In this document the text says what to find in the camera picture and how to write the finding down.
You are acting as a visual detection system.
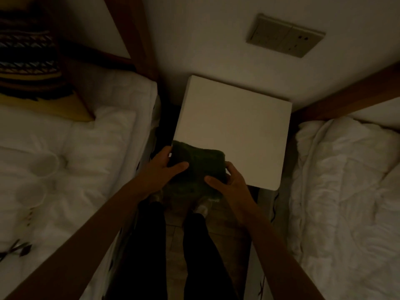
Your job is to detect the white bedside table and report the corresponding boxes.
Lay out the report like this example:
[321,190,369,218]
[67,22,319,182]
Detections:
[172,75,293,191]

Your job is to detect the black cable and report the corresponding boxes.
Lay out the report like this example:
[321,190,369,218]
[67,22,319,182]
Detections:
[269,190,279,223]

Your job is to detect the person's right leg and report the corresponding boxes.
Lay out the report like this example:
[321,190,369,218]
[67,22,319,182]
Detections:
[182,212,240,300]

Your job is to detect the person's left forearm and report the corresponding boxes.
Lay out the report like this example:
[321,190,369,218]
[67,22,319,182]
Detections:
[4,182,157,300]

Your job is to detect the yellow cushion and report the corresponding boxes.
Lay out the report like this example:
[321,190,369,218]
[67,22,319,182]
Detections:
[0,86,96,123]

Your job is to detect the white pillow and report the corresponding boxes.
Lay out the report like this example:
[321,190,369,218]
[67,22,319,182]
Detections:
[346,97,400,132]

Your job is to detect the white paper cup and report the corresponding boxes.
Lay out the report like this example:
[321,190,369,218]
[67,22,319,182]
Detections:
[15,181,46,210]
[29,151,60,179]

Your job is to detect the person's left hand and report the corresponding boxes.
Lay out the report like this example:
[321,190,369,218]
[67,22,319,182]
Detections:
[138,146,190,203]

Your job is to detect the white smooth duvet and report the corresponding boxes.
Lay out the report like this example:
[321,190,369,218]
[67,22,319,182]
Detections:
[0,63,160,300]

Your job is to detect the white crumpled duvet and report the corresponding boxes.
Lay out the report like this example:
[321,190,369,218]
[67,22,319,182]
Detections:
[287,116,400,300]

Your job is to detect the person's right shoe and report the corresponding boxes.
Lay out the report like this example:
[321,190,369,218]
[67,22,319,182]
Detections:
[194,197,221,216]

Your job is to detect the wooden bed headboard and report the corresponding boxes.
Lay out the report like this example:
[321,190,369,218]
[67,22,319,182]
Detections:
[58,0,160,83]
[291,61,400,123]

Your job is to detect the person's leg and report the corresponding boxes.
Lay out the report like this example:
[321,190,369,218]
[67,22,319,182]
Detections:
[182,212,240,300]
[106,199,169,300]

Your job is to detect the person's left leg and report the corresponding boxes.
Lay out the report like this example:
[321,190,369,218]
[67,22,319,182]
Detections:
[106,199,169,300]

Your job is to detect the striped patterned pillow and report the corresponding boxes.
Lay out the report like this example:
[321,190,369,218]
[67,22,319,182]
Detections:
[0,9,64,89]

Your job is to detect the wall socket panel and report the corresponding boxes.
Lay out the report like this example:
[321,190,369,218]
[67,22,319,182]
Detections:
[246,13,326,59]

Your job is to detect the person's right hand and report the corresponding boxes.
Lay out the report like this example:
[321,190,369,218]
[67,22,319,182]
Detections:
[204,162,259,226]

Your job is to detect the person's right forearm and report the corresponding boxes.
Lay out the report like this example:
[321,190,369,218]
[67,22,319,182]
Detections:
[233,204,327,300]

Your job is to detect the dark green cloth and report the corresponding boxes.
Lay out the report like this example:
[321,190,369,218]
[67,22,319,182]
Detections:
[165,140,229,204]

